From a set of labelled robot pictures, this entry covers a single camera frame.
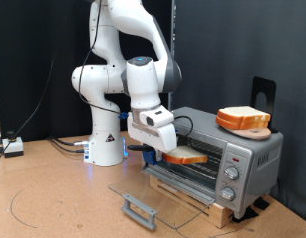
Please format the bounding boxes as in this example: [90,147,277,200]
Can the black metal bookend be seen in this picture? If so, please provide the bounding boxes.
[250,76,280,134]

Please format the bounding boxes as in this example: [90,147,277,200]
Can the dark grey backdrop curtain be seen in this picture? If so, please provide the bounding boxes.
[173,0,306,224]

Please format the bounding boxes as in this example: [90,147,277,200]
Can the white bread slice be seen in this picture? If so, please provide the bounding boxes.
[162,144,209,166]
[215,115,270,131]
[216,105,272,123]

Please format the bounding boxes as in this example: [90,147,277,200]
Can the wire oven rack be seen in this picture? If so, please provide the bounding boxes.
[149,136,224,179]

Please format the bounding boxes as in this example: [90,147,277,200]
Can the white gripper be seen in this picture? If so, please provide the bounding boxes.
[126,104,179,163]

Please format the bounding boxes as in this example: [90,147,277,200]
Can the grey metal pole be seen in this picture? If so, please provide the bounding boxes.
[167,0,177,112]

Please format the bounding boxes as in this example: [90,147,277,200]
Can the black foam pad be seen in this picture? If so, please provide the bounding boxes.
[231,206,259,224]
[253,196,270,211]

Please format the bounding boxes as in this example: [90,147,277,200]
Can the round wooden plate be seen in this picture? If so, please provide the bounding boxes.
[221,126,272,141]

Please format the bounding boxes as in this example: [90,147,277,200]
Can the black cable with silver connector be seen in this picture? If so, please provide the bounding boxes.
[48,135,91,147]

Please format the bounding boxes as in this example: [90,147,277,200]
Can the wooden slatted base block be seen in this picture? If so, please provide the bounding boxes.
[148,175,235,230]

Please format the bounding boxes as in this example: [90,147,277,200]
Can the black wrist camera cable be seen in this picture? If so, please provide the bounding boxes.
[77,0,195,137]

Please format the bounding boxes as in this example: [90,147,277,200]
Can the silver toaster oven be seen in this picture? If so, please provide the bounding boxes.
[141,106,285,220]

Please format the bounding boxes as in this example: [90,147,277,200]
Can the silver oven knob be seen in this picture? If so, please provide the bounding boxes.
[219,186,236,202]
[224,165,240,181]

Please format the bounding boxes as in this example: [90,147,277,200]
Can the black backdrop curtain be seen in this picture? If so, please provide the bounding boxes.
[0,0,175,143]

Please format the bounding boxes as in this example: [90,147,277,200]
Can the black emergency stop cable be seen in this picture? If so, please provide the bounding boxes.
[0,46,61,173]

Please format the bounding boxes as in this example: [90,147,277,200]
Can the black base power cable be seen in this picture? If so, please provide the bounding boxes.
[50,138,87,154]

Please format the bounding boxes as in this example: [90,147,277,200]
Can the glass oven door with handle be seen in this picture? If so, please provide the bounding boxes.
[108,166,217,231]

